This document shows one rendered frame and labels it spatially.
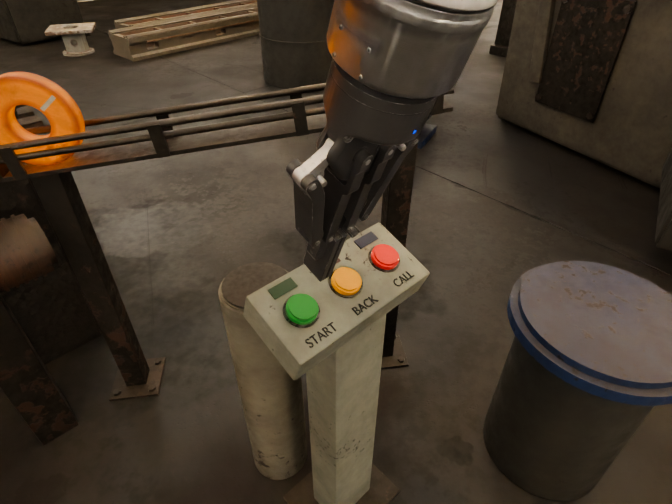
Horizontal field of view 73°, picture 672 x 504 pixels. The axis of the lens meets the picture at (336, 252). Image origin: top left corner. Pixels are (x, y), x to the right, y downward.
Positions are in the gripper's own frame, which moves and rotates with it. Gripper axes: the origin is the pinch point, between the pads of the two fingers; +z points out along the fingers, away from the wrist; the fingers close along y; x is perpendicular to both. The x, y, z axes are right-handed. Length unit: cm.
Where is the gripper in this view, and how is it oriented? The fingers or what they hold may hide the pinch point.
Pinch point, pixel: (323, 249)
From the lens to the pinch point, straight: 45.3
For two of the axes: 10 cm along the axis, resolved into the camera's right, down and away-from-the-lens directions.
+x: 6.4, 6.9, -3.4
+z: -2.3, 5.9, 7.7
